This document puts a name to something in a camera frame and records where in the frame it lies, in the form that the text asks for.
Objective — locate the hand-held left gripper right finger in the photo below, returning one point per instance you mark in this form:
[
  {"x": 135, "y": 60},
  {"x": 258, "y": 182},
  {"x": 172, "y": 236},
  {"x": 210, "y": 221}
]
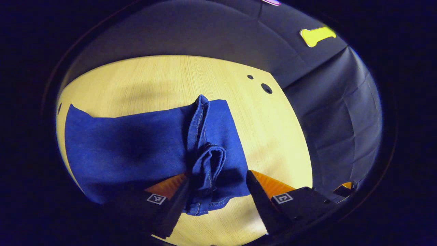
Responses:
[{"x": 261, "y": 201}]

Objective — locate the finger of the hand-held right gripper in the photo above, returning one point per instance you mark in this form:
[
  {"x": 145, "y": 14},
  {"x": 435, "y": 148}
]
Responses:
[{"x": 343, "y": 189}]

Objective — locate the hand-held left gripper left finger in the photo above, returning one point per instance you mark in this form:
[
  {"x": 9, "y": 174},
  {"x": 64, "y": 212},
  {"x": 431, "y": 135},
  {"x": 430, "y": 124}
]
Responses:
[{"x": 174, "y": 212}]

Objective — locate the blue denim jeans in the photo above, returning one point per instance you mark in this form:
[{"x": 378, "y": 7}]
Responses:
[{"x": 136, "y": 143}]

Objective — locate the black backdrop cloth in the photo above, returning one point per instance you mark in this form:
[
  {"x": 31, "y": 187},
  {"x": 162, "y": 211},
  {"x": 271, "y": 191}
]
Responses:
[{"x": 341, "y": 119}]

